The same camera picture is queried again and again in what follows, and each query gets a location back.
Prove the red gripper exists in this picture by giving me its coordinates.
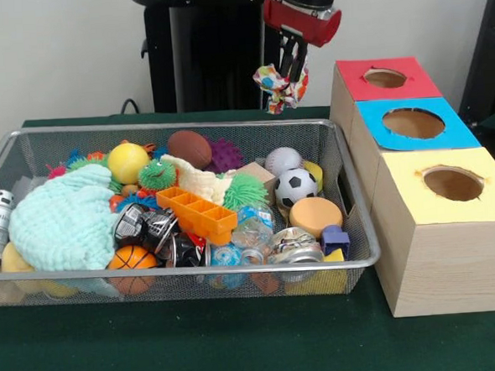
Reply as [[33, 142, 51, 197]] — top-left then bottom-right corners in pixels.
[[263, 0, 347, 84]]

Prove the colourful patterned cloth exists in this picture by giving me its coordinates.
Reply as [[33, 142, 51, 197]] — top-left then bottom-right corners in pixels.
[[251, 59, 313, 117]]

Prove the wooden box with three holes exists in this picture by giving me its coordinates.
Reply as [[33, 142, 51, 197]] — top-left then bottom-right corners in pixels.
[[326, 50, 495, 321]]

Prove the white baseball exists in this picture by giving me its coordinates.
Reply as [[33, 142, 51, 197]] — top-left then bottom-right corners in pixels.
[[263, 145, 305, 178]]

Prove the black and white soccer ball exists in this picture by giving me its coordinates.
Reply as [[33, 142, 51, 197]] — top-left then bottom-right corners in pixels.
[[273, 167, 320, 210]]

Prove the brown toy football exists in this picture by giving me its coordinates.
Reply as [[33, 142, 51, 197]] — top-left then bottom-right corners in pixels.
[[167, 128, 214, 173]]

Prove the green spiky ball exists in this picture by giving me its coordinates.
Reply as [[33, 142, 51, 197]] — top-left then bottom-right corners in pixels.
[[221, 171, 270, 213]]

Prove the tan round sponge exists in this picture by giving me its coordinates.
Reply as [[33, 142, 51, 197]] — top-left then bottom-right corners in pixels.
[[287, 195, 345, 239]]

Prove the orange ice cube tray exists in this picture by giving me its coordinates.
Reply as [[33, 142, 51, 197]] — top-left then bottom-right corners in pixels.
[[154, 183, 240, 249]]

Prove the yellow ball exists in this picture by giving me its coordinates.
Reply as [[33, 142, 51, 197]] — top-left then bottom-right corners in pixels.
[[106, 141, 153, 186]]

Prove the orange toy basketball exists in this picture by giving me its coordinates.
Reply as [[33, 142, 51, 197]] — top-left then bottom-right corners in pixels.
[[107, 243, 161, 296]]

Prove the mint knitted cloth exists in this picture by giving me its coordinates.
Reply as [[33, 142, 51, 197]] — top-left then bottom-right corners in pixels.
[[4, 162, 122, 276]]

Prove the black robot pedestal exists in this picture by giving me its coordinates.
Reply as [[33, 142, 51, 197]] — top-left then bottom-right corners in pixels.
[[128, 0, 294, 117]]

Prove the black cable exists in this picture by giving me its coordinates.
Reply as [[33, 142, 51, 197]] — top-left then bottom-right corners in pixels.
[[118, 97, 143, 116]]

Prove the wire mesh bin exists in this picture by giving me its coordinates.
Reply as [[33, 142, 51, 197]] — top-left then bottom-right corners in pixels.
[[0, 106, 384, 316]]

